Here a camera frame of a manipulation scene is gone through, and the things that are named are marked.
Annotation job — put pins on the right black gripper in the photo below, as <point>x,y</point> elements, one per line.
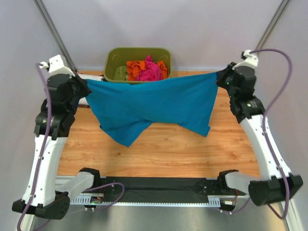
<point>221,74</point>

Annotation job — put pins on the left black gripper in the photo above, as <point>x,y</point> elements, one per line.
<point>85,88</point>

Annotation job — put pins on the blue t shirt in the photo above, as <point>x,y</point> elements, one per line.
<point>124,111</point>

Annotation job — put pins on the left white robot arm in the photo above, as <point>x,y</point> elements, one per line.
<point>42,197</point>

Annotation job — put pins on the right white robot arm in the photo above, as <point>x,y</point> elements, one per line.
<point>276,182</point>

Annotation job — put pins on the folded white t shirt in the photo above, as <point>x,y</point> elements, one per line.
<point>92,77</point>

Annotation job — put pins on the orange t shirt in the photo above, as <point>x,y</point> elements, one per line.
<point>134,68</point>

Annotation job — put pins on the pink t shirt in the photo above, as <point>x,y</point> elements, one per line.
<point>152,72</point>

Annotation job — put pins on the black cloth strip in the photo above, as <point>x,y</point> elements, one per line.
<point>162,190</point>

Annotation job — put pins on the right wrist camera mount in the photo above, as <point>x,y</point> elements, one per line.
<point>249,60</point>

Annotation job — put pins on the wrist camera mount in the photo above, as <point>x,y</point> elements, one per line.
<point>57,65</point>
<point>249,60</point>

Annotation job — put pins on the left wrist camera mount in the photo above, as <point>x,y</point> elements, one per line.
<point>57,65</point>

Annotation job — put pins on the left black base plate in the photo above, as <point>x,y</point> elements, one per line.
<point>111,189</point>

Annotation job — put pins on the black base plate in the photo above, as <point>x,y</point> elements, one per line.
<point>111,189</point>
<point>216,187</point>

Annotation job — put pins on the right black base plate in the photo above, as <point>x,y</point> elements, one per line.
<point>216,187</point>

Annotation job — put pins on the white slotted cable duct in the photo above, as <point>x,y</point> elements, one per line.
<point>215,202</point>

